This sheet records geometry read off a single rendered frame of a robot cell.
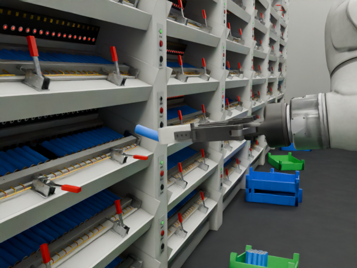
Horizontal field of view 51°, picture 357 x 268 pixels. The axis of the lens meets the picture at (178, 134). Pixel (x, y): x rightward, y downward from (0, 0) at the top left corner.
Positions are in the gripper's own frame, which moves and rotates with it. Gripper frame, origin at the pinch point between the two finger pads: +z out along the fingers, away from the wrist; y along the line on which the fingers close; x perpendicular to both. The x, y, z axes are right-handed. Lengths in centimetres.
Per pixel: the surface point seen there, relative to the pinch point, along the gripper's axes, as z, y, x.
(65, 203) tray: 22.4, 7.8, 10.8
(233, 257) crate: 6, -47, 47
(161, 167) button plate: 21.5, -35.2, 13.4
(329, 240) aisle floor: -21, -110, 66
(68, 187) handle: 16.6, 12.8, 6.3
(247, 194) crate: 22, -147, 56
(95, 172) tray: 22.5, -3.5, 7.3
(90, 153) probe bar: 24.6, -5.4, 3.3
